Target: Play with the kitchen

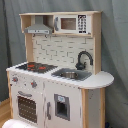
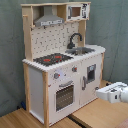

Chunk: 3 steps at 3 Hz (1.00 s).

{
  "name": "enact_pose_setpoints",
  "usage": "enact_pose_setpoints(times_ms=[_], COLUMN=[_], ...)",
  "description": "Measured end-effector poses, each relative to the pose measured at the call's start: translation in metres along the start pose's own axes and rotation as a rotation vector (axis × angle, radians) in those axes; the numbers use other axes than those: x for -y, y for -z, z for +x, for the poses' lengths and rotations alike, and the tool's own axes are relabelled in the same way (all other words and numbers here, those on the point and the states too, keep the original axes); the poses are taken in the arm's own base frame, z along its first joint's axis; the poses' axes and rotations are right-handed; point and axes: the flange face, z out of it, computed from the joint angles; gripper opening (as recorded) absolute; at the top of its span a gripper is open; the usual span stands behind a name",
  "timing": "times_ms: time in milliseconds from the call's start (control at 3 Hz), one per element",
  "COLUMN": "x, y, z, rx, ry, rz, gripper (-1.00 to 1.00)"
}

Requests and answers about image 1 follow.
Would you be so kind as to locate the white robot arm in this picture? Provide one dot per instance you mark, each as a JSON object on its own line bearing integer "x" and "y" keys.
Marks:
{"x": 12, "y": 123}

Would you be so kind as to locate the wooden toy kitchen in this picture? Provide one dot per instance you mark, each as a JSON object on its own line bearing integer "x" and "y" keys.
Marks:
{"x": 61, "y": 50}

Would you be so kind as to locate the black toy faucet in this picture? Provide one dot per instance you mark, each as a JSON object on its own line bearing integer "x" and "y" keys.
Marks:
{"x": 80, "y": 65}

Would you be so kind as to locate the grey toy sink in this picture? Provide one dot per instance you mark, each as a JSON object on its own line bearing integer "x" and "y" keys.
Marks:
{"x": 72, "y": 74}

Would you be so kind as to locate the black toy stovetop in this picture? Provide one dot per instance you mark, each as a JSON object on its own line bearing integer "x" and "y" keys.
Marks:
{"x": 36, "y": 67}

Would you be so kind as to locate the right red oven knob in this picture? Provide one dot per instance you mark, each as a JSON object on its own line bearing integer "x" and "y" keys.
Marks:
{"x": 33, "y": 84}

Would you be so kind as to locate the red oven knob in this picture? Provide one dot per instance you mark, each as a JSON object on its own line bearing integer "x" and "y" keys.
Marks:
{"x": 33, "y": 84}
{"x": 15, "y": 79}

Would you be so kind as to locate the white cabinet door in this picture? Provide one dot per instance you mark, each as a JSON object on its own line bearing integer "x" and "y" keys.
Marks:
{"x": 63, "y": 105}

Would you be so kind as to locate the grey range hood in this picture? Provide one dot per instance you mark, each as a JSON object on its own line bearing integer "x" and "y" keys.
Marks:
{"x": 38, "y": 27}

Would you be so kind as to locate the left red oven knob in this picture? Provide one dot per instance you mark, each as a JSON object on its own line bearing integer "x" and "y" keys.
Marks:
{"x": 15, "y": 79}

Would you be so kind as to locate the toy oven door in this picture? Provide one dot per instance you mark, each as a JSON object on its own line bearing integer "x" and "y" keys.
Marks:
{"x": 27, "y": 106}

